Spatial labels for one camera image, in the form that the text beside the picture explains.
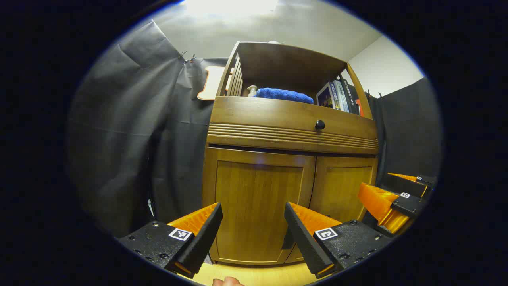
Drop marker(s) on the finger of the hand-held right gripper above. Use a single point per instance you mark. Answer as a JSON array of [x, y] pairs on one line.
[[408, 205], [401, 184]]

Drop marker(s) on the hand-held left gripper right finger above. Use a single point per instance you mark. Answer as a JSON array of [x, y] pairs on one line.
[[303, 242]]

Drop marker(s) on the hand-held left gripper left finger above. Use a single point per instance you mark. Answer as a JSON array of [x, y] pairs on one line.
[[202, 242]]

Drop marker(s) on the wooden shoe cabinet door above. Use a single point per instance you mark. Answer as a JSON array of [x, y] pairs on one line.
[[341, 186], [254, 198]]

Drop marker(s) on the wooden double-door shoe cabinet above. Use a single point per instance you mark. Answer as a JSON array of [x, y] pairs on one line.
[[285, 67]]

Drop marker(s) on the black book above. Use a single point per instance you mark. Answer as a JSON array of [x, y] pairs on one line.
[[352, 97]]

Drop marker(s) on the grey book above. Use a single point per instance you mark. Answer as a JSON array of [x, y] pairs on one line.
[[340, 98]]

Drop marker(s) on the dark blue book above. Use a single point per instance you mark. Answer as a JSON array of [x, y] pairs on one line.
[[324, 97]]

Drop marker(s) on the black backdrop cloth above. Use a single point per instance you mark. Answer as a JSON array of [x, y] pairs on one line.
[[131, 139]]

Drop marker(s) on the wooden drawer with black knob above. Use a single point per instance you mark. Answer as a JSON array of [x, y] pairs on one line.
[[270, 115]]

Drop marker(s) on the blue folded towel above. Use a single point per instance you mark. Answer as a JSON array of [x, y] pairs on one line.
[[283, 95]]

